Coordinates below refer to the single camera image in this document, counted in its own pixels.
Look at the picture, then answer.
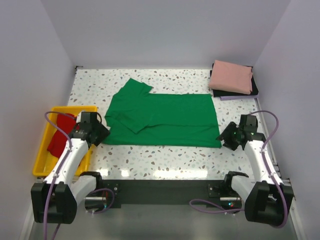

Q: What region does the green t-shirt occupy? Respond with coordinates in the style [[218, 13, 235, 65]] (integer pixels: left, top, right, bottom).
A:
[[103, 78, 222, 148]]

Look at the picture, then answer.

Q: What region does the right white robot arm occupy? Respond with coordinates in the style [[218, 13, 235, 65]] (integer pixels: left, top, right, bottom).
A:
[[217, 113, 294, 228]]

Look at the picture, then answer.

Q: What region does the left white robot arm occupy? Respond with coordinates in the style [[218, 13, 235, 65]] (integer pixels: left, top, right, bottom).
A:
[[30, 111, 110, 224]]

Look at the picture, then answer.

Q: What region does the red t-shirt in bin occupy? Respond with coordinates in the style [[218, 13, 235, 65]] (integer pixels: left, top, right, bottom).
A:
[[47, 113, 76, 159]]

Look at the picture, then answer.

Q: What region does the folded lavender t-shirt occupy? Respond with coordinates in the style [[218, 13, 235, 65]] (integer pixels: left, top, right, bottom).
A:
[[219, 94, 259, 101]]

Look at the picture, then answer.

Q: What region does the folded black t-shirt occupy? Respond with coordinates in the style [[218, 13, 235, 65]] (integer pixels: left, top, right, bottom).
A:
[[210, 70, 259, 98]]

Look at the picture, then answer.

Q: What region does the folded pink t-shirt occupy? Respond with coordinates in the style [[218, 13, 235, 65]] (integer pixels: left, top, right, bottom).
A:
[[208, 60, 253, 95]]

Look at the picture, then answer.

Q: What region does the yellow plastic bin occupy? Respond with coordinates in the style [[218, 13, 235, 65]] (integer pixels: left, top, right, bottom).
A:
[[32, 106, 98, 177]]

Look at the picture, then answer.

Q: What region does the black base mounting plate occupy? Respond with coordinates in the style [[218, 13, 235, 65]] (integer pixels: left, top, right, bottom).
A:
[[97, 179, 244, 210]]

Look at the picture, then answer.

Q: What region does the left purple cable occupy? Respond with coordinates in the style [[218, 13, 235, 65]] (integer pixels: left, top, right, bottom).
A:
[[42, 111, 116, 240]]

